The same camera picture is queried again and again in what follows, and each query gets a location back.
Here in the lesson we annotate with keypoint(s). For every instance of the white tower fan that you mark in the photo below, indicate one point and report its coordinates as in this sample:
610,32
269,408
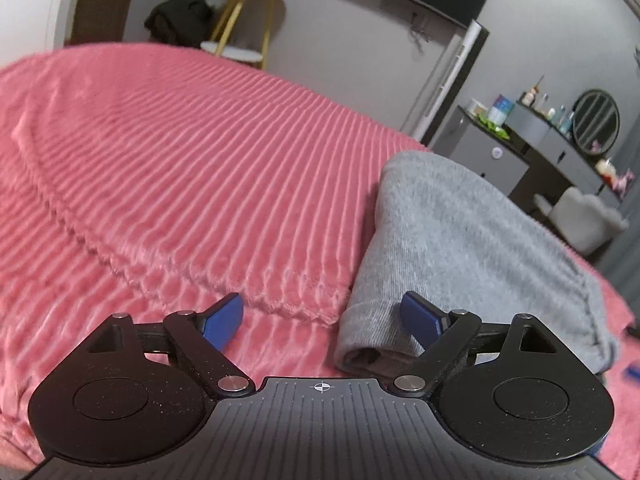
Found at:
450,75

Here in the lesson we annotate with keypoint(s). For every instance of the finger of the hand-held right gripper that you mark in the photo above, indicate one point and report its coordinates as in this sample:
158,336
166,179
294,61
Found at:
632,372

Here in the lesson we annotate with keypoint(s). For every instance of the green item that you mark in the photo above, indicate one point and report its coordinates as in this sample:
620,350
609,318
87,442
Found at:
495,127

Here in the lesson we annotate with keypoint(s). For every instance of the grey cabinet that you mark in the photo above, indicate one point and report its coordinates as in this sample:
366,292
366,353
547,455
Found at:
475,155

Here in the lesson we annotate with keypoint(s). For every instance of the grey vanity desk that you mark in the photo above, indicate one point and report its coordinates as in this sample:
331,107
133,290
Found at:
560,155

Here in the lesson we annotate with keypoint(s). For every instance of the gold-legged side table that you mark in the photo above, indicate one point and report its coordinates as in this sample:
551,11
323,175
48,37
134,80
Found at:
240,50

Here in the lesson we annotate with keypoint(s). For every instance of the white fluffy chair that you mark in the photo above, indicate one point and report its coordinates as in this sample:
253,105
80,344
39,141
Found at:
585,220

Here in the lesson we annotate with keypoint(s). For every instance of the bottles on vanity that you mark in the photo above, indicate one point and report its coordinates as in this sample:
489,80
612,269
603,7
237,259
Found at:
542,102

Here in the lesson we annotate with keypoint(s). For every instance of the pink ribbed blanket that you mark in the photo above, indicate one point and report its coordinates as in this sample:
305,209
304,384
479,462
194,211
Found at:
175,160

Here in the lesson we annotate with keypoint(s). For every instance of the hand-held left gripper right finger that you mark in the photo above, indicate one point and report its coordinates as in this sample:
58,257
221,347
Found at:
417,317

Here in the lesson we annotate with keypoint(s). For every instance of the white candle jar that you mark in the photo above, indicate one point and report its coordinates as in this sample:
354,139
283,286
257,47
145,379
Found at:
606,167

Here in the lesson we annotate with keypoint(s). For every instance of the round black-framed mirror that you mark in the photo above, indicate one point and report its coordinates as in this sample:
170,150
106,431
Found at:
596,121

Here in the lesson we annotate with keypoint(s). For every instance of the blue and white box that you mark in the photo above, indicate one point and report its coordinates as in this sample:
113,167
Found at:
501,110

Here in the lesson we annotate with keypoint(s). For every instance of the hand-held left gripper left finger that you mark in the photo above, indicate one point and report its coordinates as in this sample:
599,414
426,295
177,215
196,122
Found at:
225,317

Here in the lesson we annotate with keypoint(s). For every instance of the dark clothing pile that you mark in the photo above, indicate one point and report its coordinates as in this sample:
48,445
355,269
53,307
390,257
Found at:
177,17

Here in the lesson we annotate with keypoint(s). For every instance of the grey pants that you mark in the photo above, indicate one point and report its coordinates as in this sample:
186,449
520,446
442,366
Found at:
450,240

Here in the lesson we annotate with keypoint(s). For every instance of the pink toy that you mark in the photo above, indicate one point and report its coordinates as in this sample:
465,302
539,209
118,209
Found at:
624,181

